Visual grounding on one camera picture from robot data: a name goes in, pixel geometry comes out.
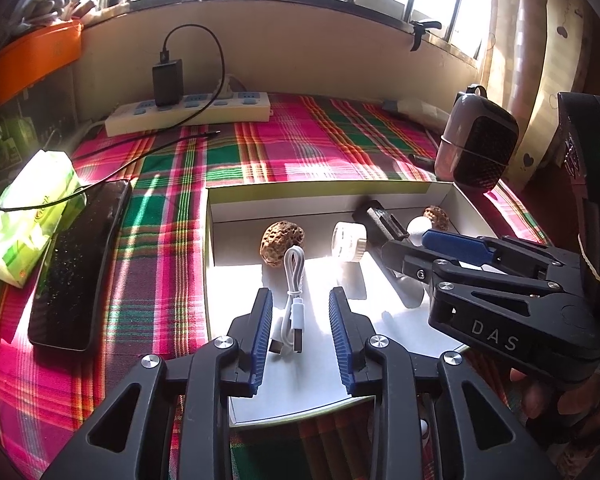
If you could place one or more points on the spiky brown walnut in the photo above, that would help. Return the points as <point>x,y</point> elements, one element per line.
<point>282,242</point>

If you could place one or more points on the orange box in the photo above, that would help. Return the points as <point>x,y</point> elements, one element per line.
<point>30,60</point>

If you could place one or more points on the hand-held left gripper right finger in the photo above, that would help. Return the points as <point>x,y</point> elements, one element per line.
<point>340,340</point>

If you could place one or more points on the green tissue pack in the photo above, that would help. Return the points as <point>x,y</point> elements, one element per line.
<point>20,220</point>

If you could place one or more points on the black smartphone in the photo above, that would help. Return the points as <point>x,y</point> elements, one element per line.
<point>75,270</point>

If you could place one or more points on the black charger adapter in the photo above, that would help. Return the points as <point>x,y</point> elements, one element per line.
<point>167,82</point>

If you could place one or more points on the white flat object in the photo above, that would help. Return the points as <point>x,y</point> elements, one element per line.
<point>415,110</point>

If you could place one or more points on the white power strip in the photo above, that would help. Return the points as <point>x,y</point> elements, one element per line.
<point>190,115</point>

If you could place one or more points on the white round container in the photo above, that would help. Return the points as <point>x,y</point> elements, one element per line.
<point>347,242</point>

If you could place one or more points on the person's right hand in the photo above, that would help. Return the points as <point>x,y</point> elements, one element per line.
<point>530,395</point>

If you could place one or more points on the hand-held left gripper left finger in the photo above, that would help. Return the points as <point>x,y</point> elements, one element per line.
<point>260,340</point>

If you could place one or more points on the black window hook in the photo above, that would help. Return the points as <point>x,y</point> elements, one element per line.
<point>417,35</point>

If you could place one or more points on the round brown walnut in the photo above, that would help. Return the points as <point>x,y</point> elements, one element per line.
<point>436,215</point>

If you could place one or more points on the small grey heater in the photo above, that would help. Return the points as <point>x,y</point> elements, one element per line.
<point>475,145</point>

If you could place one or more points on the cream heart-print curtain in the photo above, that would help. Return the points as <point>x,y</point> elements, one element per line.
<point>555,60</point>

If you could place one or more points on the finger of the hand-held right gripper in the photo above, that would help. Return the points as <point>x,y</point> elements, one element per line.
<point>405,257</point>
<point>455,247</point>

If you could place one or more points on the black electric shaver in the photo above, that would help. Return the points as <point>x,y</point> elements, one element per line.
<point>380,217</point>

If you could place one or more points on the plaid pink green blanket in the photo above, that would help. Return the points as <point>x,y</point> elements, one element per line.
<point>155,210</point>

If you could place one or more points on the green cardboard box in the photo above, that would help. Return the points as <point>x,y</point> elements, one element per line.
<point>330,210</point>

